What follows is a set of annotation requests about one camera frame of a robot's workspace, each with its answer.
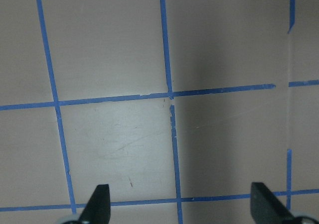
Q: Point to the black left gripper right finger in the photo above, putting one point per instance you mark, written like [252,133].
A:
[265,208]

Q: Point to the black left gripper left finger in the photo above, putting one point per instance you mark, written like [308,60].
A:
[98,208]

